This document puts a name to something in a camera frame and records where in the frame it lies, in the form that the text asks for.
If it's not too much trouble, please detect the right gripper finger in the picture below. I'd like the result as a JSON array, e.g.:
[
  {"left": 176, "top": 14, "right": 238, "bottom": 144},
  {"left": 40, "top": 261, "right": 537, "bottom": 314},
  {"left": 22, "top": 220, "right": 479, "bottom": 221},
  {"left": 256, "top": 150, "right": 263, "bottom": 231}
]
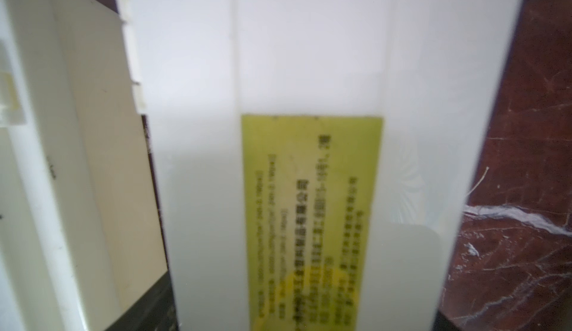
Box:
[{"left": 107, "top": 271, "right": 179, "bottom": 331}]

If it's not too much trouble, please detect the dispenser tray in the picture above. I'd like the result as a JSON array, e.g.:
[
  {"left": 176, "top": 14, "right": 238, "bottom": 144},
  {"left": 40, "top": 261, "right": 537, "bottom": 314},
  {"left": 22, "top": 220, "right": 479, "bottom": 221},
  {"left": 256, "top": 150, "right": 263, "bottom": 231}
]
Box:
[{"left": 1, "top": 0, "right": 168, "bottom": 330}]

